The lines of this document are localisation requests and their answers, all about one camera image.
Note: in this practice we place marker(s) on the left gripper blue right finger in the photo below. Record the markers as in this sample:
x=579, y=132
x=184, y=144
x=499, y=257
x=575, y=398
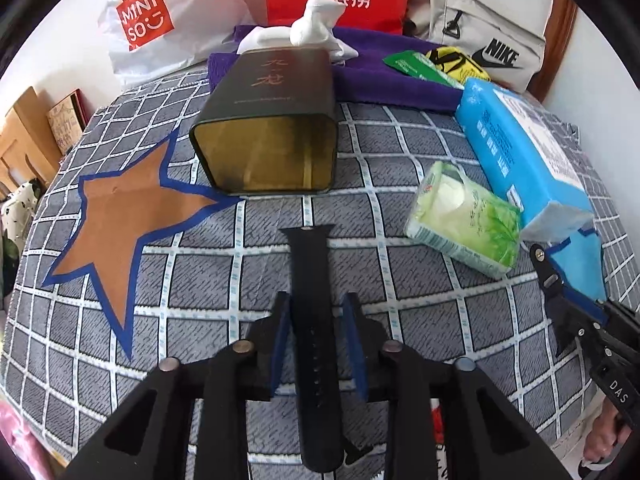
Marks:
x=355, y=330

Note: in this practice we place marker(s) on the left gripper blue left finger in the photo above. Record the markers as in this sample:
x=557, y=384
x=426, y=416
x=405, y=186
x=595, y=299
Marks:
x=281, y=324

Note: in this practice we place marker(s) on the green sachet packet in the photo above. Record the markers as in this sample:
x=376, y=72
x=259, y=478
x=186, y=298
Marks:
x=417, y=65

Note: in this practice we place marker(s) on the person's right hand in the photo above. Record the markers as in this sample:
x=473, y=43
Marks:
x=608, y=429

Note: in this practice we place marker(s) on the green white pocket tissue pack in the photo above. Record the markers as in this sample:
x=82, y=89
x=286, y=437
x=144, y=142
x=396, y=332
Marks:
x=465, y=222

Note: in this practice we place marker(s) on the white tomato snack packet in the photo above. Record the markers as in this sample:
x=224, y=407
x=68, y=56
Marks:
x=438, y=428

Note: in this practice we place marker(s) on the dark green tea tin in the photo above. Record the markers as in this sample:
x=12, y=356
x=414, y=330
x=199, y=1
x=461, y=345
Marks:
x=269, y=126

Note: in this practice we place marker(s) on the brown star mat blue edge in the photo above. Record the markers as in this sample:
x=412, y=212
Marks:
x=120, y=212

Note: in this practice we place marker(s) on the blue tissue pack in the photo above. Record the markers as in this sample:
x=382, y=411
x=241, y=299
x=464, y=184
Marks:
x=523, y=162

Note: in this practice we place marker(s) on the purple towel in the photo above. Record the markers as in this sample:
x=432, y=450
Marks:
x=367, y=79

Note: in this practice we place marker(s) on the yellow black small pouch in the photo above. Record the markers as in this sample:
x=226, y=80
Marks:
x=456, y=64

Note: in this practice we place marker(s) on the floral clothing pile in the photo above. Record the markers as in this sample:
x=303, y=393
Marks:
x=17, y=212

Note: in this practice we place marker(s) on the brown framed picture card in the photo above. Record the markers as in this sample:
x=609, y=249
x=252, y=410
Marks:
x=67, y=121

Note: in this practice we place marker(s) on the white Miniso plastic bag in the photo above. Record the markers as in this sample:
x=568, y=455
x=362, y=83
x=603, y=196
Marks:
x=149, y=39

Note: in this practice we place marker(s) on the grey Nike waist bag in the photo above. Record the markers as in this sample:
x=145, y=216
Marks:
x=509, y=53

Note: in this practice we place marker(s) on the wooden door frame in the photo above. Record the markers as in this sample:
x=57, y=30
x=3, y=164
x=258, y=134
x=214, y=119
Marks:
x=558, y=31

